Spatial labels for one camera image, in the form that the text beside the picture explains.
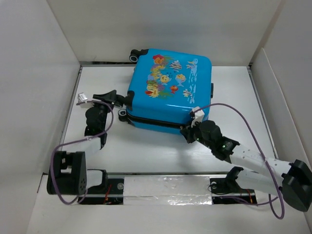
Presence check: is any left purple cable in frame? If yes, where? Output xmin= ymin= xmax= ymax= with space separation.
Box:
xmin=50 ymin=101 xmax=115 ymax=205

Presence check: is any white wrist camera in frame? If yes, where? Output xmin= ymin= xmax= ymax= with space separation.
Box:
xmin=190 ymin=106 xmax=205 ymax=127
xmin=77 ymin=93 xmax=93 ymax=109

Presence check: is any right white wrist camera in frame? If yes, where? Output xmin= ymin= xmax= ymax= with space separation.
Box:
xmin=190 ymin=106 xmax=205 ymax=127

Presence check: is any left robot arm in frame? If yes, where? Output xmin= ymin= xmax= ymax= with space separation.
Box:
xmin=47 ymin=90 xmax=117 ymax=196

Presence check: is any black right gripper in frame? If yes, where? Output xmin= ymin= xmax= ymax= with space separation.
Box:
xmin=179 ymin=118 xmax=214 ymax=150

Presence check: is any blue child suitcase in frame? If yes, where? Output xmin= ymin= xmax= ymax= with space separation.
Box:
xmin=118 ymin=48 xmax=213 ymax=134

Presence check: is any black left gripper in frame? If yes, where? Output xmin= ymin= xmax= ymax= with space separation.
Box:
xmin=90 ymin=90 xmax=116 ymax=131

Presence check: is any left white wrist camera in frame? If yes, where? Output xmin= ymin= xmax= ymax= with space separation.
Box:
xmin=77 ymin=93 xmax=93 ymax=109

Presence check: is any metal base rail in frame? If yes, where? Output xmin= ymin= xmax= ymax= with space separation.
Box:
xmin=48 ymin=172 xmax=261 ymax=204

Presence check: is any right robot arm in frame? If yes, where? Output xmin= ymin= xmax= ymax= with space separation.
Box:
xmin=180 ymin=120 xmax=312 ymax=212

